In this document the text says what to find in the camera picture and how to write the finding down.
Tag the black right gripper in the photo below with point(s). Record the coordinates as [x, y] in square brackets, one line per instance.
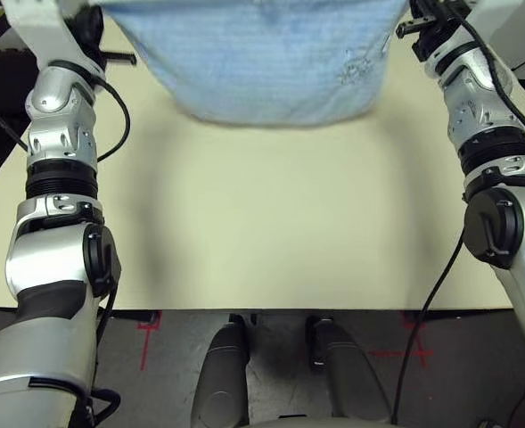
[438, 27]

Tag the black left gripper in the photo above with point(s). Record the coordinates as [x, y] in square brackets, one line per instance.
[90, 27]

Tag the light blue towel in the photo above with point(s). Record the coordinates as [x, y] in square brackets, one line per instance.
[266, 67]

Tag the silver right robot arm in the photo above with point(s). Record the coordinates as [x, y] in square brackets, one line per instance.
[489, 116]

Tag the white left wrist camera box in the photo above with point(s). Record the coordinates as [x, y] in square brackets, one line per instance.
[39, 27]

